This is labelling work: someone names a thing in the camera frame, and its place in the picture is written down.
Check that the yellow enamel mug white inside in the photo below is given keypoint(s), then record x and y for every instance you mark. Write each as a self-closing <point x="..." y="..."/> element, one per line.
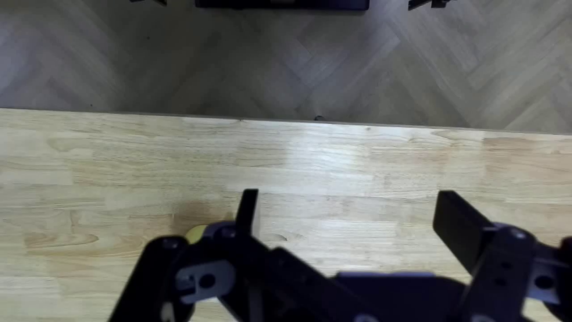
<point x="196" y="233"/>

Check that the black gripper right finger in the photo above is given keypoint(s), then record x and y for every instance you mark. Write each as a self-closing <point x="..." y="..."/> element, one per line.
<point x="462" y="227"/>

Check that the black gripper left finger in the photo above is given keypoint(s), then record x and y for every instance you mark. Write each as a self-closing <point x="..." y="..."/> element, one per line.
<point x="246" y="211"/>

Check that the black furniture base on floor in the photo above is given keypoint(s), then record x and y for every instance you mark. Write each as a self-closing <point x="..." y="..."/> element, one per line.
<point x="287" y="4"/>

